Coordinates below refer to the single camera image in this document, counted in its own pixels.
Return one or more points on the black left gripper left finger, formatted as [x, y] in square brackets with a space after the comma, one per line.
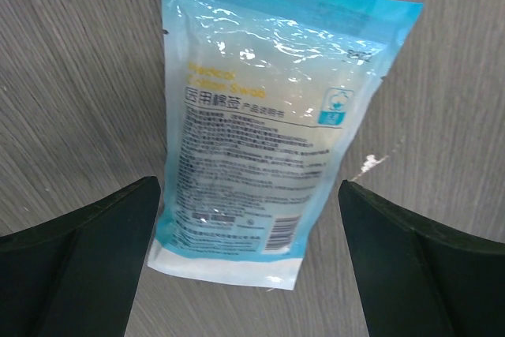
[77, 274]

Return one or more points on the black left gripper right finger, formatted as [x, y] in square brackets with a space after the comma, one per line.
[418, 277]

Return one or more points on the large blue cotton pack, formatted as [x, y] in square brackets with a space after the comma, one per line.
[263, 98]

